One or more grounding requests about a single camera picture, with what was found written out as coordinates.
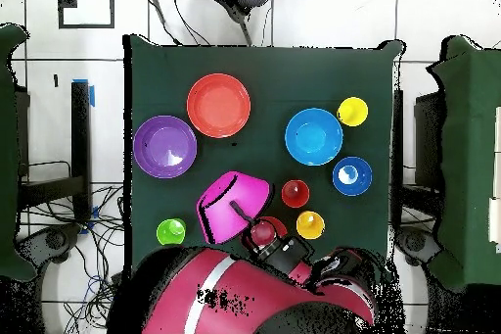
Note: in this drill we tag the golden yellow plastic cup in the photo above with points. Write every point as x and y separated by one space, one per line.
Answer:
310 226

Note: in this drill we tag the small dark blue bowl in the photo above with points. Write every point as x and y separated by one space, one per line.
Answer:
358 183

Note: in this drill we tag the small orange bowl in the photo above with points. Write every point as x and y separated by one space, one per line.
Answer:
281 228

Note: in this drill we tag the red-orange plastic cup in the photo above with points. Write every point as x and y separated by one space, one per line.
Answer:
295 195

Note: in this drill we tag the grey chair base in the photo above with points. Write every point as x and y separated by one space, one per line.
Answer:
415 242

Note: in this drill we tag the green plastic cup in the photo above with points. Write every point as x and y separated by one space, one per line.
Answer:
171 232

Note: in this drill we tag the black stand frame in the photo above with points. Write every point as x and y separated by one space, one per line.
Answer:
80 134
428 134

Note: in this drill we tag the large shallow orange bowl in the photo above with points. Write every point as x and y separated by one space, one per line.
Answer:
218 105

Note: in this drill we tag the black square frame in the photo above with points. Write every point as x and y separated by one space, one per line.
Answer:
86 26

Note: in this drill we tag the lemon yellow plastic cup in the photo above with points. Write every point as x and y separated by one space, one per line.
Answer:
352 111

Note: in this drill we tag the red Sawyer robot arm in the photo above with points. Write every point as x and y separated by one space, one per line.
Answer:
254 291

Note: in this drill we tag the light blue plastic bowl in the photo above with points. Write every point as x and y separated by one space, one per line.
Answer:
313 136

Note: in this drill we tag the dark green tablecloth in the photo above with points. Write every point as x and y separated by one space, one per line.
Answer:
313 75

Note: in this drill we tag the purple plastic bowl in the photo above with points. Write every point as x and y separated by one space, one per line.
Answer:
164 146

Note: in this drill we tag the pink plastic bowl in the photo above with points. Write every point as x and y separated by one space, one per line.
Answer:
227 212

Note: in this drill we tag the black chair base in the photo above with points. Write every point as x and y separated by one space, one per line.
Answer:
51 242

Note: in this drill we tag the blue tape strip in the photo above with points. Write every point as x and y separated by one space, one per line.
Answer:
92 97

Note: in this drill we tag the green cloth side table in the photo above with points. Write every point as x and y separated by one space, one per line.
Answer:
469 114
8 153

